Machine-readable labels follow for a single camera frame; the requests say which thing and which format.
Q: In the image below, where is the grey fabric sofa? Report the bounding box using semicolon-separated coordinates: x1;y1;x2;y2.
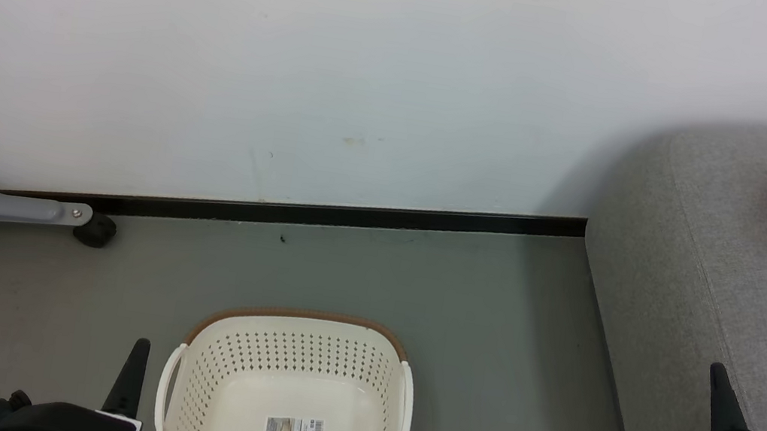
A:
555;90;767;431

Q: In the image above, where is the black wall baseboard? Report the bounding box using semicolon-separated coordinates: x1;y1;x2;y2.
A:
0;131;588;284

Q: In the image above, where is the black caster wheel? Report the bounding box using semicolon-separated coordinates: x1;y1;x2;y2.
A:
71;210;120;251

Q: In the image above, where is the cream perforated plastic laundry basket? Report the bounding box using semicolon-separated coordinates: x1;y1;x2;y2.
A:
150;289;425;431

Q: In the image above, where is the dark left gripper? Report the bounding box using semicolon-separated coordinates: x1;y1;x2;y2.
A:
0;317;159;431

